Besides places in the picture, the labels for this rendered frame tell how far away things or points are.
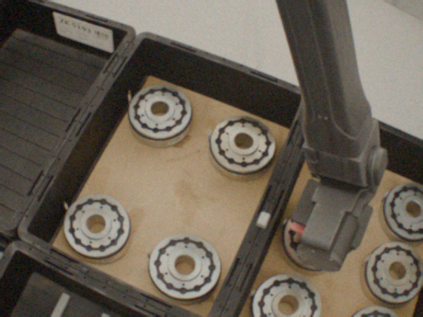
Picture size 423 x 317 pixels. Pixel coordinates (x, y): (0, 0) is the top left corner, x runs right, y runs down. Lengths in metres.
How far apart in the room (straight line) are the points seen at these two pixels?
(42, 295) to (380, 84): 0.82
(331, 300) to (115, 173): 0.39
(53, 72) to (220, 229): 0.42
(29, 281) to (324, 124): 0.52
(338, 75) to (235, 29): 0.77
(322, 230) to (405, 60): 0.76
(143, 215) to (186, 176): 0.09
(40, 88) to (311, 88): 0.61
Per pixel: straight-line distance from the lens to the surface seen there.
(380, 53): 1.29
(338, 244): 0.61
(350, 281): 0.86
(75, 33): 1.01
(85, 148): 0.86
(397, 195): 0.91
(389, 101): 1.21
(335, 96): 0.50
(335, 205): 0.61
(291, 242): 0.83
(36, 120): 0.97
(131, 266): 0.83
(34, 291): 0.85
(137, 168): 0.89
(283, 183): 0.78
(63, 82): 1.00
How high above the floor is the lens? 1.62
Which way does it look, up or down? 61 degrees down
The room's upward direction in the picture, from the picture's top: 7 degrees clockwise
